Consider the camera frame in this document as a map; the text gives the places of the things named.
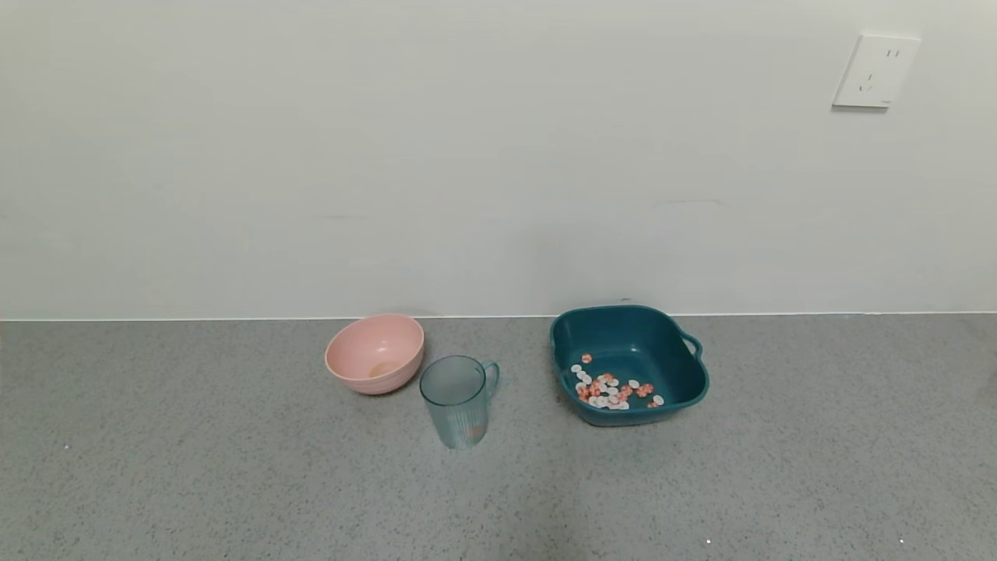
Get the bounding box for white wall socket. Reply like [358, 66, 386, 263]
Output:
[831, 34, 921, 110]

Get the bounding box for transparent teal ribbed cup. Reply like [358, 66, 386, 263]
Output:
[420, 355, 501, 450]

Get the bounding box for pink plastic bowl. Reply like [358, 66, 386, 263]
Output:
[325, 314, 425, 395]

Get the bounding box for pink and white small pieces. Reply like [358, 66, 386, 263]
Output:
[570, 353, 666, 411]

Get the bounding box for teal square plastic tray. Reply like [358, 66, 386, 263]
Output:
[549, 305, 710, 427]

